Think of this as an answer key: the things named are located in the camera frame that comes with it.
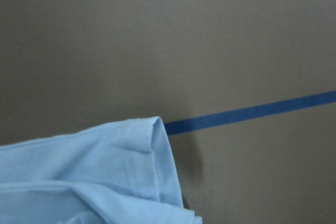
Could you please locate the light blue t-shirt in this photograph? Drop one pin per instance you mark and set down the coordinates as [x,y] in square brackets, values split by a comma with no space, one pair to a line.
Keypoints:
[118,172]

